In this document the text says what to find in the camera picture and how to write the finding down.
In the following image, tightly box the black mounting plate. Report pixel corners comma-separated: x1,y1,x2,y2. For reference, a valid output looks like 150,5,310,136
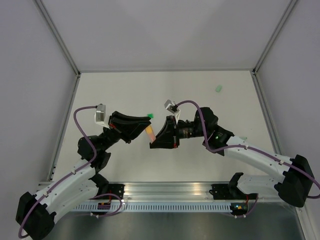
106,183,125,200
208,183,258,200

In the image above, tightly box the aluminium frame post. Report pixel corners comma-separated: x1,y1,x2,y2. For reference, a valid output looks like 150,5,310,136
250,0,299,155
33,0,81,182

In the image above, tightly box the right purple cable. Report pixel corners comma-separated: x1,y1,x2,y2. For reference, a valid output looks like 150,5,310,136
174,100,320,219

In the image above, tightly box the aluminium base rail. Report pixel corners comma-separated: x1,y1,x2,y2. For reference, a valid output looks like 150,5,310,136
36,181,307,202

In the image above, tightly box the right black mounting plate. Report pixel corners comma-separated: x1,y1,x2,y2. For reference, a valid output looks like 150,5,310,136
208,183,258,200

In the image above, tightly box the light green pen cap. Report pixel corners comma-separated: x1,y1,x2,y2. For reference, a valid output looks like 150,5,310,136
215,85,223,93

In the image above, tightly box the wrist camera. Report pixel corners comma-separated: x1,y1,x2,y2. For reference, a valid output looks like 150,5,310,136
164,99,181,122
94,104,108,128

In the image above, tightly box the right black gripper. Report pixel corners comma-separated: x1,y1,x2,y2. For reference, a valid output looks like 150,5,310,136
149,114,208,148

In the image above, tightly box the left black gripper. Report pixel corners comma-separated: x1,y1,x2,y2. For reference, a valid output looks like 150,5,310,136
101,111,154,152

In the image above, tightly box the white slotted cable duct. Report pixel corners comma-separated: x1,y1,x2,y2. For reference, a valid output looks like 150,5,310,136
72,201,232,213

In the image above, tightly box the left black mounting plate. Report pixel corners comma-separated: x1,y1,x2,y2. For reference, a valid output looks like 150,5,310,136
106,183,125,200

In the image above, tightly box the orange highlighter pen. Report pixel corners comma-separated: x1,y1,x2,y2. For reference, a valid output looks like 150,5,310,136
147,132,156,144

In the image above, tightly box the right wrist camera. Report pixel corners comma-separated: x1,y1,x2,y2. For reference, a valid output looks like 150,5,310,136
164,99,181,122

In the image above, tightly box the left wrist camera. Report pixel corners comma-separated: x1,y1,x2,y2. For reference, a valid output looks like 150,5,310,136
94,104,108,128

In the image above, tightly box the left aluminium frame post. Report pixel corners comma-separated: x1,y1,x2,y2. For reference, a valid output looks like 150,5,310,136
33,0,81,182

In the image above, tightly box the right aluminium frame post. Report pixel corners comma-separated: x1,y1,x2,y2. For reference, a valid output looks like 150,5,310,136
250,0,299,155

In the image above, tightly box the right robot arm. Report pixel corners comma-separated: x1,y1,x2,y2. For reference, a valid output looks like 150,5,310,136
149,107,314,208

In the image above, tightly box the purple cable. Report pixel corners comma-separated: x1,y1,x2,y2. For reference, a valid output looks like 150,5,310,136
18,104,123,238
174,100,320,219

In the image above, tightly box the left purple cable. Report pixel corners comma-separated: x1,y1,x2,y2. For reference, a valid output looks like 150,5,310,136
18,104,123,238

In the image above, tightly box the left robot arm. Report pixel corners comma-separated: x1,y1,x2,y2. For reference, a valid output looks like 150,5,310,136
15,109,151,240

